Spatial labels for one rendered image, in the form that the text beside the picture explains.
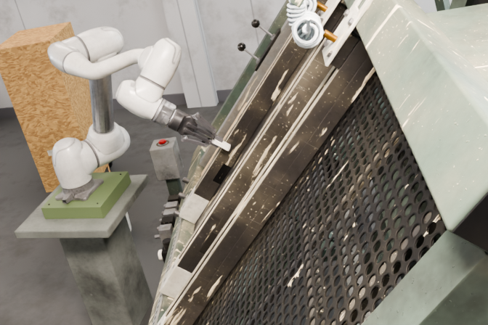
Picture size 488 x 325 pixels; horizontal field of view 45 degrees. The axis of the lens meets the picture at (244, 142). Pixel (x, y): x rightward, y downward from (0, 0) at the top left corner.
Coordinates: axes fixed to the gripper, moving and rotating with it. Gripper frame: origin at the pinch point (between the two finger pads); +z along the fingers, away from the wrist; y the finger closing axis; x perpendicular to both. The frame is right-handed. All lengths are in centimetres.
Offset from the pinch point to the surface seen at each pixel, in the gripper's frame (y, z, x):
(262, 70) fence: 17, 6, 47
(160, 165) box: -58, -10, 65
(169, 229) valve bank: -57, 4, 18
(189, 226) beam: -37.9, 6.5, -1.1
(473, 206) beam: 76, 0, -143
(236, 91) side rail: -6, 5, 71
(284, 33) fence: 36, 6, 47
